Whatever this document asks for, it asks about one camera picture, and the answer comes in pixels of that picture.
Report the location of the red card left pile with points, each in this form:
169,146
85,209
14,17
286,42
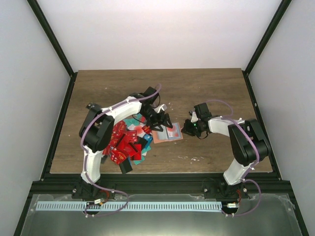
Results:
123,139

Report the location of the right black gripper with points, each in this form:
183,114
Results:
187,130

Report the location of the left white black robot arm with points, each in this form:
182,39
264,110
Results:
104,134

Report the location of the blue card under pile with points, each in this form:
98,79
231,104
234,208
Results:
148,138

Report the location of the red VIP card front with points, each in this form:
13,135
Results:
118,156

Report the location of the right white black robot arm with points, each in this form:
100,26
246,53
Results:
248,142

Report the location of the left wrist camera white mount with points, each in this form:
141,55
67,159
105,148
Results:
161,108

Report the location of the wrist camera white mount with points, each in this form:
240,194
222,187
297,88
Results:
161,108
193,116

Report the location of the teal card upper pile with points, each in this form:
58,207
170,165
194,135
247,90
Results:
131,123

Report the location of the black card at front edge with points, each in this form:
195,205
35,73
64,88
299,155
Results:
125,166

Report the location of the white red circle card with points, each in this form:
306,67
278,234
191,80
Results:
174,133

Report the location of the teal card pile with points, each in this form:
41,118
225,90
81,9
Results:
131,123
143,155

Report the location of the light blue slotted cable duct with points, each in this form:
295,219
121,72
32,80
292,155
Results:
131,206

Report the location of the black aluminium frame rail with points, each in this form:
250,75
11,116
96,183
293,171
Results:
156,183

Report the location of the pink leather card holder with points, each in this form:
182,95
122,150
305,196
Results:
161,136

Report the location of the teal card front pile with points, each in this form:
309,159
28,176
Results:
143,155

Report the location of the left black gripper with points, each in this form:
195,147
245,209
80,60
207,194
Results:
160,120

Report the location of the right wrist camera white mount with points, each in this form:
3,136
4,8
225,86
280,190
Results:
193,116

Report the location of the black VIP card far left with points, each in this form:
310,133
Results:
91,105

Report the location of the red gold logo card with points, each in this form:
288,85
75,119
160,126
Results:
147,130

